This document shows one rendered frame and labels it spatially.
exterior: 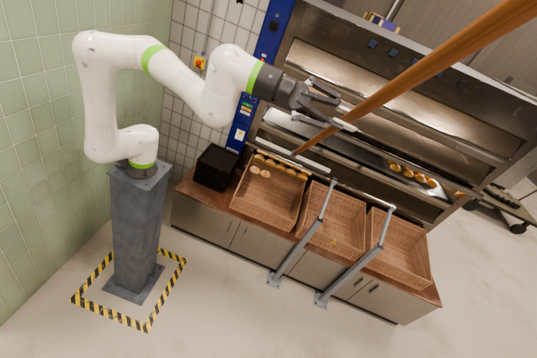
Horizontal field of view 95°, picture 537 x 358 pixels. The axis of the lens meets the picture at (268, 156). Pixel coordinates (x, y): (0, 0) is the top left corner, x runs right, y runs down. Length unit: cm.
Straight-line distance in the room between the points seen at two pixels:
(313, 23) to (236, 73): 128
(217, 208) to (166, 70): 142
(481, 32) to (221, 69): 50
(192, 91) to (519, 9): 66
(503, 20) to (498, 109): 196
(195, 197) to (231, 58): 160
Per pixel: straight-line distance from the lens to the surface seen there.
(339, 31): 189
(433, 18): 994
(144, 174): 136
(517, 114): 237
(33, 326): 239
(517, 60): 1121
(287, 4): 187
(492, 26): 35
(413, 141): 223
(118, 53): 99
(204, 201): 211
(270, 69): 66
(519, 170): 811
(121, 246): 186
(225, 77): 66
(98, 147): 117
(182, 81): 82
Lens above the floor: 218
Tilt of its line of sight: 35 degrees down
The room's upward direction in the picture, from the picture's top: 24 degrees clockwise
